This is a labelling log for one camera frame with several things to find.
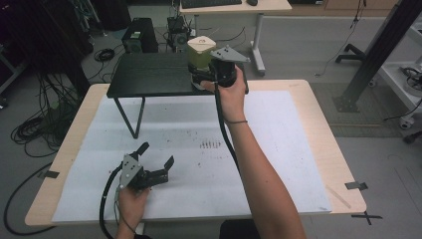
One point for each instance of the black raised shelf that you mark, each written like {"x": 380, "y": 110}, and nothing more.
{"x": 149, "y": 74}

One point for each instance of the black computer tower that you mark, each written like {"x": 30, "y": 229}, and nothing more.
{"x": 141, "y": 35}

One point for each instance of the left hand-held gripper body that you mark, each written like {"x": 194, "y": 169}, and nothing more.
{"x": 130, "y": 169}

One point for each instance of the person's right hand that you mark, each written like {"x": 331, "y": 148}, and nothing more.
{"x": 234, "y": 99}

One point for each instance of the clear tape strip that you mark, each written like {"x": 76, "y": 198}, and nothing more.
{"x": 338, "y": 197}

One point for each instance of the person's left hand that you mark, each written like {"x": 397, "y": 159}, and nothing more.
{"x": 132, "y": 205}

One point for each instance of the person's dark clothed legs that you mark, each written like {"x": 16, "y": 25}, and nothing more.
{"x": 239, "y": 230}

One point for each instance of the black tape cross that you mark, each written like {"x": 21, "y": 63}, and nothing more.
{"x": 366, "y": 216}

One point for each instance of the black stand foot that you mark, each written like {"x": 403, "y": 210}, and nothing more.
{"x": 351, "y": 54}

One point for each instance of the light wooden table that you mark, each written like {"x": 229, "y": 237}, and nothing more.
{"x": 325, "y": 132}

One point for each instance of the black keyboard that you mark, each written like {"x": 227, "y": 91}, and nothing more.
{"x": 210, "y": 2}

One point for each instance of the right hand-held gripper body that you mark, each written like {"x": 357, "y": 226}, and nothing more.
{"x": 225, "y": 73}

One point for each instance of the black tape piece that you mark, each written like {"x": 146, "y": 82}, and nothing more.
{"x": 50, "y": 174}
{"x": 356, "y": 186}

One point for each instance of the black computer mouse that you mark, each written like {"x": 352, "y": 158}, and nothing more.
{"x": 252, "y": 2}

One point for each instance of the white metal rack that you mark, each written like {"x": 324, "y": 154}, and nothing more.
{"x": 398, "y": 83}

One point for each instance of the beige desk with white legs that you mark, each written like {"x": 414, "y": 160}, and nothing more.
{"x": 265, "y": 7}

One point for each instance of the small open computer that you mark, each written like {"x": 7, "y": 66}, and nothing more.
{"x": 177, "y": 31}

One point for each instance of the white table mat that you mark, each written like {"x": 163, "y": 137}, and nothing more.
{"x": 185, "y": 192}

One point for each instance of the black metal post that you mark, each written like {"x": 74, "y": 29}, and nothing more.
{"x": 375, "y": 56}

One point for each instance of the black curtain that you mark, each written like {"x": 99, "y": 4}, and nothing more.
{"x": 40, "y": 36}

